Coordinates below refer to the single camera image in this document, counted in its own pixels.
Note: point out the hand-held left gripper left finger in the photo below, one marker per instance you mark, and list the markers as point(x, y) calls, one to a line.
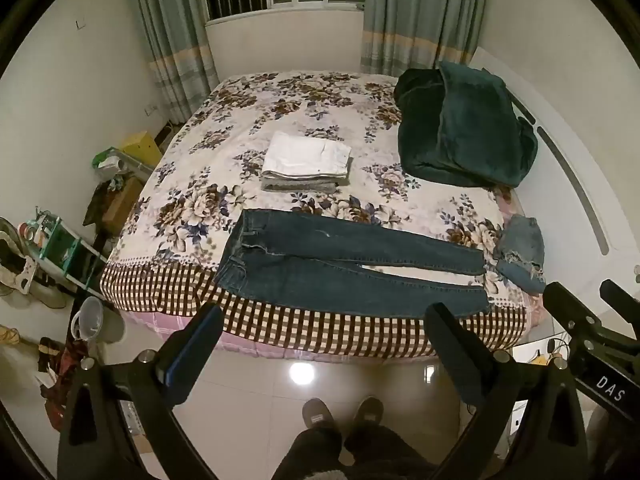
point(192, 350)

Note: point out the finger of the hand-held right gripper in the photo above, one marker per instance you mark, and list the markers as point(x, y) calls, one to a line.
point(565, 305)
point(620, 295)

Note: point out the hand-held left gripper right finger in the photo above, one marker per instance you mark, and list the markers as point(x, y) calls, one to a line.
point(452, 355)

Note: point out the dark blue jeans pants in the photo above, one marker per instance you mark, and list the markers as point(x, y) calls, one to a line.
point(300, 280)

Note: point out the white pants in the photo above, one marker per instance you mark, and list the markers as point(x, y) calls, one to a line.
point(300, 155)

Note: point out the folded grey pants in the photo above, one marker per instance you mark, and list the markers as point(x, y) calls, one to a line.
point(300, 186)

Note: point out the light blue denim shorts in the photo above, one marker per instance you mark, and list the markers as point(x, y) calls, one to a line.
point(522, 245)

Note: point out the person's right slipper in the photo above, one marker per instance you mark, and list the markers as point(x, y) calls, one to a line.
point(369, 410)

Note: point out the person's slipper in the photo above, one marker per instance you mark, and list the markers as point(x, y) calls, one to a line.
point(369, 410)
point(320, 415)

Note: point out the grey bucket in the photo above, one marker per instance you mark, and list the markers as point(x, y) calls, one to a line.
point(95, 321)

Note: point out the person's right leg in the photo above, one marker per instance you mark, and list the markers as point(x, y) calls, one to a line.
point(385, 452)

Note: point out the person's leg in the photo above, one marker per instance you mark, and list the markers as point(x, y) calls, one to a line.
point(310, 452)
point(385, 452)

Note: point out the white curved headboard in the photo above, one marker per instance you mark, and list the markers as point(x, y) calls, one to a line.
point(590, 170)

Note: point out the red plaid cloth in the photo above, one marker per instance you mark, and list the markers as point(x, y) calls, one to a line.
point(62, 370)

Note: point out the person's left slipper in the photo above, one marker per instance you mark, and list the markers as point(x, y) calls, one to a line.
point(320, 415)

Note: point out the green shelf rack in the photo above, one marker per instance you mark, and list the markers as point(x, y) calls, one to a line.
point(70, 255)

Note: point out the person's left leg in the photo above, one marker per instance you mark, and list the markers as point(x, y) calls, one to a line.
point(310, 452)

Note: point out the brown wooden nightstand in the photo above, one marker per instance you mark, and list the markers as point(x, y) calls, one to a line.
point(115, 205)

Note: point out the dark green plush blanket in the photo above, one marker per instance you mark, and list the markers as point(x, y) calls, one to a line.
point(465, 130)

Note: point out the green white packet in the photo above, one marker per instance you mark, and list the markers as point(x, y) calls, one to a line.
point(107, 160)

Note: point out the yellow box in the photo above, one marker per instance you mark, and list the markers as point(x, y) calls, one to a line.
point(142, 147)

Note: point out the bed with floral cover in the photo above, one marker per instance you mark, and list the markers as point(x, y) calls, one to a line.
point(310, 105)

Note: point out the teal striped curtain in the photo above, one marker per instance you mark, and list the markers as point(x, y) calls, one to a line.
point(415, 10)
point(170, 35)

